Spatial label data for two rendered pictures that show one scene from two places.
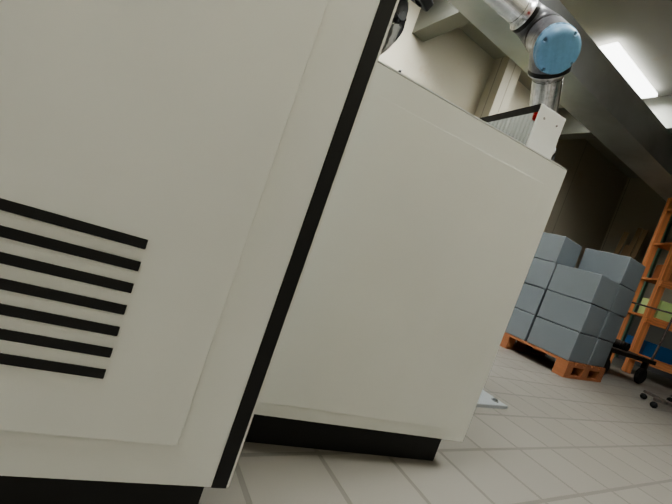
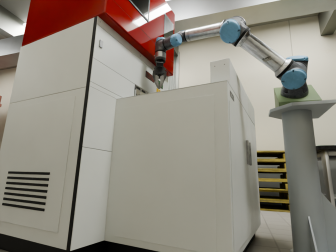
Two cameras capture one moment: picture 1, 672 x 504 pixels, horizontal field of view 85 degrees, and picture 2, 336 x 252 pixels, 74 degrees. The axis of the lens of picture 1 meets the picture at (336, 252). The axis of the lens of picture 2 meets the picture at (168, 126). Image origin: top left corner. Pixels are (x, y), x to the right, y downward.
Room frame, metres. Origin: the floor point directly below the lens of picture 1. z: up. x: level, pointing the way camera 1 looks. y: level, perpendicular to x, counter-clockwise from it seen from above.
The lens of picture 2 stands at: (0.15, -1.01, 0.39)
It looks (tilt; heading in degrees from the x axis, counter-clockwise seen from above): 13 degrees up; 50
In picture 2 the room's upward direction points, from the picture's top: 2 degrees clockwise
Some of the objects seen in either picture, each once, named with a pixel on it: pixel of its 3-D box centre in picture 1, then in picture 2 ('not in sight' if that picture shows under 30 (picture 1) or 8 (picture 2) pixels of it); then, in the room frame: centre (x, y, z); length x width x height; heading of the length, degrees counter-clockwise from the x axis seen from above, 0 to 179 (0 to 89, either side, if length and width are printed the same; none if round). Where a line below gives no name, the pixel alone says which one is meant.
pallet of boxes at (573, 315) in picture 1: (542, 297); not in sight; (3.51, -1.99, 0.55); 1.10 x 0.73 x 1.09; 34
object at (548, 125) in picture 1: (472, 147); (232, 92); (1.23, -0.31, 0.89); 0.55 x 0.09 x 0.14; 22
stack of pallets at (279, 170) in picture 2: not in sight; (252, 179); (3.50, 0.87, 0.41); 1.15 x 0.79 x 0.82; 121
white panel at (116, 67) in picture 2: not in sight; (138, 80); (0.89, 0.19, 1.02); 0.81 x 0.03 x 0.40; 22
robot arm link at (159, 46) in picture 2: not in sight; (161, 46); (0.98, 0.07, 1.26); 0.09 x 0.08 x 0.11; 101
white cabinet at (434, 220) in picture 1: (338, 255); (199, 176); (1.27, -0.01, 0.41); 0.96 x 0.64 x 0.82; 22
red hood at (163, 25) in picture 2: not in sight; (109, 28); (0.77, 0.48, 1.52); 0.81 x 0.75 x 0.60; 22
